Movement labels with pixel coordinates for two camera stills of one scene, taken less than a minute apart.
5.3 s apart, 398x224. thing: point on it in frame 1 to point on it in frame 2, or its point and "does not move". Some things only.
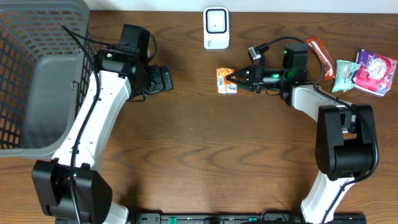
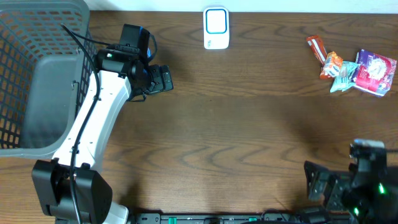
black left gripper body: [162, 79] does not move
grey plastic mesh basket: [46, 73] does not move
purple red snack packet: [375, 74] does not move
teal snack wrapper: [344, 73] does not move
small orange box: [224, 86] to [333, 59]
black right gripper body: [257, 80] to [327, 185]
